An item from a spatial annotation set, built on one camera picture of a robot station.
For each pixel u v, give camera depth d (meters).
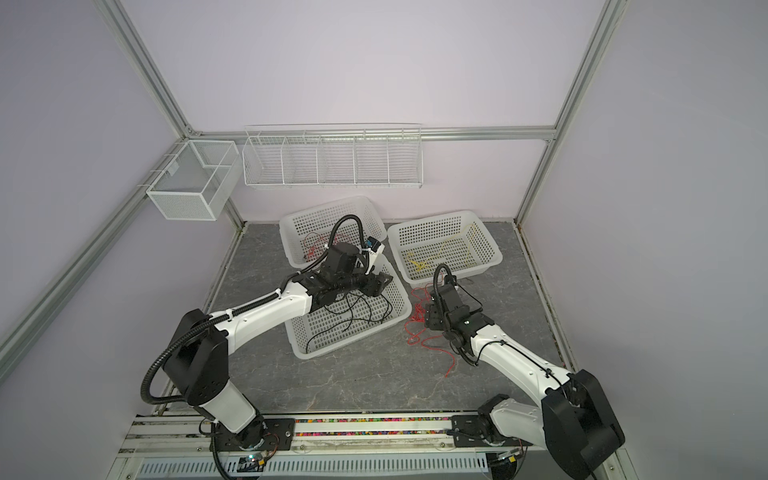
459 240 1.15
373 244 0.74
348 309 0.96
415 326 0.92
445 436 0.75
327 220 1.16
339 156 0.99
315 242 1.15
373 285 0.76
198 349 0.49
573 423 0.40
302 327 0.89
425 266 1.05
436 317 0.77
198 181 1.01
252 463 0.72
